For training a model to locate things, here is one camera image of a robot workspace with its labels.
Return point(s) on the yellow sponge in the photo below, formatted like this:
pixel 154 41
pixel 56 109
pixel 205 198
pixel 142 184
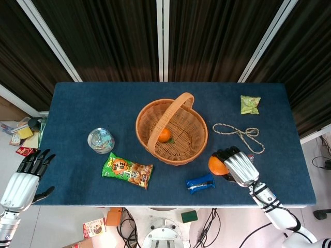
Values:
pixel 25 132

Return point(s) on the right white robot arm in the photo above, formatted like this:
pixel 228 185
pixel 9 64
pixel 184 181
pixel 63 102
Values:
pixel 279 214

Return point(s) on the white screen frame post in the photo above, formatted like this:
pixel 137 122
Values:
pixel 267 38
pixel 49 38
pixel 316 135
pixel 18 99
pixel 163 38

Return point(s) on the brown cardboard box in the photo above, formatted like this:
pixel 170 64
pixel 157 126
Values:
pixel 80 244

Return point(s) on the red white carton box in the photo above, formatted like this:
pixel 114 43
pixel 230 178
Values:
pixel 94 228

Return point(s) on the blue table cloth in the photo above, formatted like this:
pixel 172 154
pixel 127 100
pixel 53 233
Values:
pixel 103 103

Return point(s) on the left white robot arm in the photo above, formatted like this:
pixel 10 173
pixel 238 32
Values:
pixel 7 228

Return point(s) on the clear jar of binder clips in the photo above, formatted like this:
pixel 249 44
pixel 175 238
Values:
pixel 101 140

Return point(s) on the small orange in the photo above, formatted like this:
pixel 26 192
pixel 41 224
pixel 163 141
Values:
pixel 164 135

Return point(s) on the green rice cracker snack bag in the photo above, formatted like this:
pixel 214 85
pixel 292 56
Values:
pixel 126 171

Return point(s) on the orange box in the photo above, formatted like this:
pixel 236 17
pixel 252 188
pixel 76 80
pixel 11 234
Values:
pixel 113 217

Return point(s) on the white robot torso base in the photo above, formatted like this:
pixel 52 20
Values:
pixel 163 232

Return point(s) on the small green leaf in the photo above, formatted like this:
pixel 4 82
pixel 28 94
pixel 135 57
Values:
pixel 171 141

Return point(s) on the black chair base foot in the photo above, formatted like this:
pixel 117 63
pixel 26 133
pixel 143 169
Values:
pixel 322 214

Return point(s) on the large orange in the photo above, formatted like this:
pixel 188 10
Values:
pixel 216 167

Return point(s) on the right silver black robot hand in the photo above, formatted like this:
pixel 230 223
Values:
pixel 241 168

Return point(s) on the small light green snack packet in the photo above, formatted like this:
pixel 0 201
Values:
pixel 250 104

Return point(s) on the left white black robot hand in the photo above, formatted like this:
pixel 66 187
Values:
pixel 22 186

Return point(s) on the blue snack packet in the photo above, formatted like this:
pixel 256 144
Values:
pixel 201 184

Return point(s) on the black round cup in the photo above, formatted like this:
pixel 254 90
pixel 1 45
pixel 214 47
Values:
pixel 34 123

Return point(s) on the black pleated curtain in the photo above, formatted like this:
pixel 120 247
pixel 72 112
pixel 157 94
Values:
pixel 307 64
pixel 108 36
pixel 23 64
pixel 214 36

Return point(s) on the green sponge block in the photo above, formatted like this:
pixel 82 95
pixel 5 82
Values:
pixel 189 216

